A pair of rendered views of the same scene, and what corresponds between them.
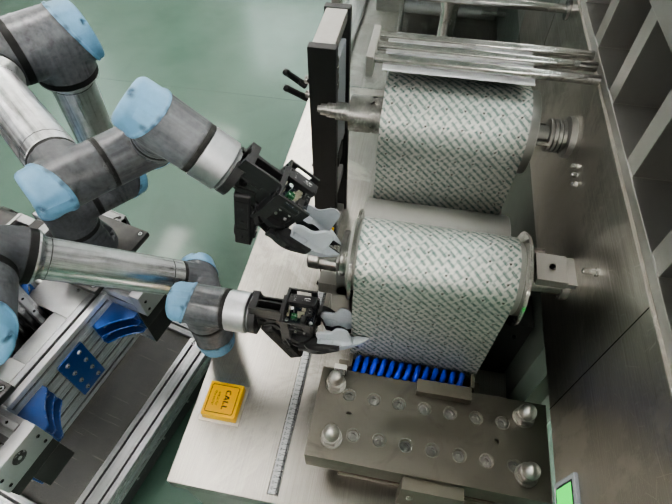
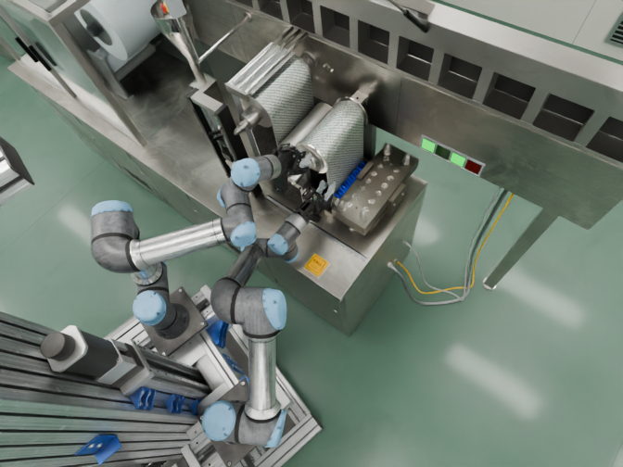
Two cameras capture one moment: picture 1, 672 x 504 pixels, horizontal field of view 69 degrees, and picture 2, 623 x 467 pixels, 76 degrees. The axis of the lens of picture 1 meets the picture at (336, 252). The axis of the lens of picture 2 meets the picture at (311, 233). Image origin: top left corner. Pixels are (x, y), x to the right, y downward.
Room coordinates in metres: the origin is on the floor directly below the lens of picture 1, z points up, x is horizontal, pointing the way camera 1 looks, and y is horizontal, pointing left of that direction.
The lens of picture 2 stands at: (-0.05, 0.71, 2.41)
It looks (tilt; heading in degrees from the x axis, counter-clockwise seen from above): 63 degrees down; 309
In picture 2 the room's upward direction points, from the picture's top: 14 degrees counter-clockwise
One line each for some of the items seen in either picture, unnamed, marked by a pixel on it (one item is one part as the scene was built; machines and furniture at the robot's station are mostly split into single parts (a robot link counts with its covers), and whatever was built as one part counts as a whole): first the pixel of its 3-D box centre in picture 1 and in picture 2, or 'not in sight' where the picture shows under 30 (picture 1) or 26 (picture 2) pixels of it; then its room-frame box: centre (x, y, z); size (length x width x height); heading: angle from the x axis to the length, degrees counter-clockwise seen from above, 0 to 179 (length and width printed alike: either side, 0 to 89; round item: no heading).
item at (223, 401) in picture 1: (223, 401); (316, 265); (0.36, 0.23, 0.91); 0.07 x 0.07 x 0.02; 79
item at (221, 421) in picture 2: not in sight; (224, 421); (0.37, 0.88, 0.98); 0.13 x 0.12 x 0.14; 20
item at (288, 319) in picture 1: (285, 316); (309, 206); (0.44, 0.09, 1.12); 0.12 x 0.08 x 0.09; 79
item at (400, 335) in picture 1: (418, 340); (346, 164); (0.39, -0.14, 1.11); 0.23 x 0.01 x 0.18; 79
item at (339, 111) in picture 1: (334, 110); (240, 128); (0.74, 0.00, 1.33); 0.06 x 0.03 x 0.03; 79
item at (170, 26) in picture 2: not in sight; (171, 14); (1.16, -0.27, 1.50); 0.14 x 0.14 x 0.06
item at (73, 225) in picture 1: (66, 204); (153, 309); (0.83, 0.67, 0.98); 0.13 x 0.12 x 0.14; 131
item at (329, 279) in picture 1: (335, 298); (303, 190); (0.52, 0.00, 1.05); 0.06 x 0.05 x 0.31; 79
